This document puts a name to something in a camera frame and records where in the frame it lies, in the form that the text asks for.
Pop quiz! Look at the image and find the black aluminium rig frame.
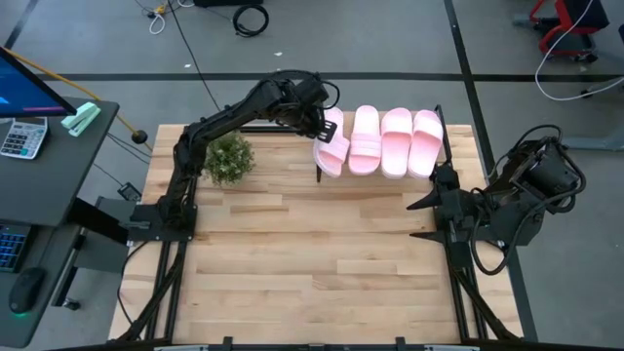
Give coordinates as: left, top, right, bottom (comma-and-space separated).
109, 109, 540, 351

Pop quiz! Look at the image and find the mint green stapler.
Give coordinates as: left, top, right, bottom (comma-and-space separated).
60, 101, 102, 137

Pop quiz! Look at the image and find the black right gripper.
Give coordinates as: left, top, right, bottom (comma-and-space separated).
407, 163, 477, 269

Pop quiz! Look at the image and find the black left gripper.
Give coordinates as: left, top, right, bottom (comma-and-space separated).
287, 77, 338, 144

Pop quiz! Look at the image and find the wooden shelf with black frame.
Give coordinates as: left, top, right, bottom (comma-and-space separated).
315, 104, 453, 185

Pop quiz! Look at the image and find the green artificial plant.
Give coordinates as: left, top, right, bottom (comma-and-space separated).
203, 131, 256, 187

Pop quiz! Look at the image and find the coiled black cable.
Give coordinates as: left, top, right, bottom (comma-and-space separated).
232, 3, 270, 39

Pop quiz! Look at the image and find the computer monitor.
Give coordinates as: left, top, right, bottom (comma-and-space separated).
0, 46, 78, 119

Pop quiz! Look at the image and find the backlit black keyboard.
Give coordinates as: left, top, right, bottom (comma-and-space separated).
0, 222, 31, 273

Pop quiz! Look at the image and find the black power adapter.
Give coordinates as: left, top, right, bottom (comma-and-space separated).
117, 181, 143, 204

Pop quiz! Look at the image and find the black floor cable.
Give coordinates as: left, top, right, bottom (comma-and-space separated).
167, 0, 223, 112

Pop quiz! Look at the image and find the pink foam slide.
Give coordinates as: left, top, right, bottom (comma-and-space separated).
407, 109, 445, 180
312, 106, 351, 178
379, 106, 414, 180
347, 104, 383, 176

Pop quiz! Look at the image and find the black office desk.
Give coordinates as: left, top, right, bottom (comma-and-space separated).
0, 97, 134, 350

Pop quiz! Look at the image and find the black computer mouse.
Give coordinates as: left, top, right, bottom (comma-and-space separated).
8, 266, 47, 317

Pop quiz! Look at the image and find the short white cable loop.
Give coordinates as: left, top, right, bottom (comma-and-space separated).
147, 9, 168, 36

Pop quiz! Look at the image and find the red and black chair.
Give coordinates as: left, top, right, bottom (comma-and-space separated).
528, 0, 610, 63

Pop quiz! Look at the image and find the yellow slanted pole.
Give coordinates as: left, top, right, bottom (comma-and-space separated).
2, 47, 153, 152

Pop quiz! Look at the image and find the long white cable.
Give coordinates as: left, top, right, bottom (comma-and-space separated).
534, 0, 624, 102

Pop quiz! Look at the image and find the grey calculator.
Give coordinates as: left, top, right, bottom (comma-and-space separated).
0, 116, 49, 161

